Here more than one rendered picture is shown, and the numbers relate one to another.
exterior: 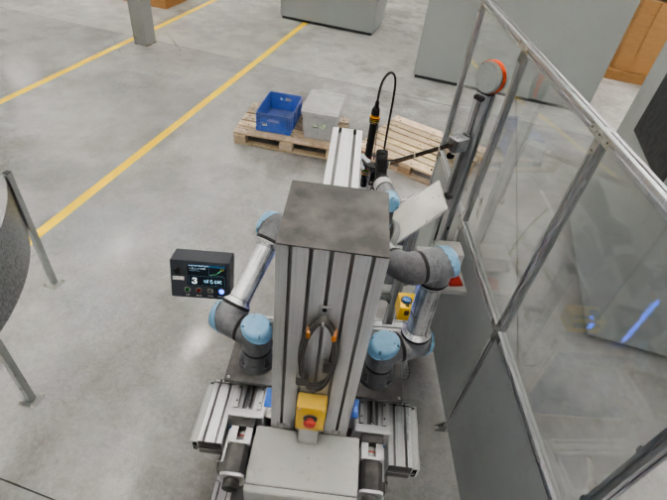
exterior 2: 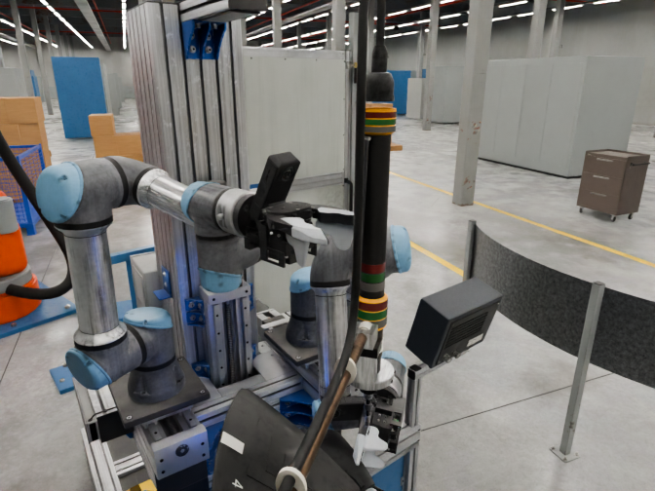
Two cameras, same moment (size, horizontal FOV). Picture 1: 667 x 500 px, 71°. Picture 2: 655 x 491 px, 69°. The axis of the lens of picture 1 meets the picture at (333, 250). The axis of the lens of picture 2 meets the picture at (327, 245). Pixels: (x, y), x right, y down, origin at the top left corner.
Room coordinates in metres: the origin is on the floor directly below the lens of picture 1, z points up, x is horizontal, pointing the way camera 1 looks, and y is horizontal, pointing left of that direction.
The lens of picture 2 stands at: (2.32, -0.47, 1.85)
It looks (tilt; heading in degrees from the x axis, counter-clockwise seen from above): 19 degrees down; 147
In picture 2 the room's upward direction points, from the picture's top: straight up
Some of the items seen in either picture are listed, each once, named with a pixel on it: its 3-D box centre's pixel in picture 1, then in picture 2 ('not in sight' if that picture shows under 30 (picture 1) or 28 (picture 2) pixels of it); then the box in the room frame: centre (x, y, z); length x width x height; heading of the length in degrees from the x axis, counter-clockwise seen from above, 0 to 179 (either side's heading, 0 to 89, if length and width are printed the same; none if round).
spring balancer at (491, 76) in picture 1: (491, 76); not in sight; (2.33, -0.65, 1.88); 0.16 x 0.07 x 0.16; 40
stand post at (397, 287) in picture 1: (394, 295); not in sight; (2.03, -0.42, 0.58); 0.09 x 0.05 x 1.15; 5
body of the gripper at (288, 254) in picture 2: (378, 177); (276, 227); (1.69, -0.15, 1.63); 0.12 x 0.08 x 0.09; 15
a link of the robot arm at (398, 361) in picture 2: not in sight; (388, 374); (1.58, 0.20, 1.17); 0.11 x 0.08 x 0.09; 132
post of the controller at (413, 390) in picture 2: not in sight; (413, 396); (1.47, 0.40, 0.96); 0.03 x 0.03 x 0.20; 5
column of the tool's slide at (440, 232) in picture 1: (440, 230); not in sight; (2.33, -0.65, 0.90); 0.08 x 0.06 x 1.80; 40
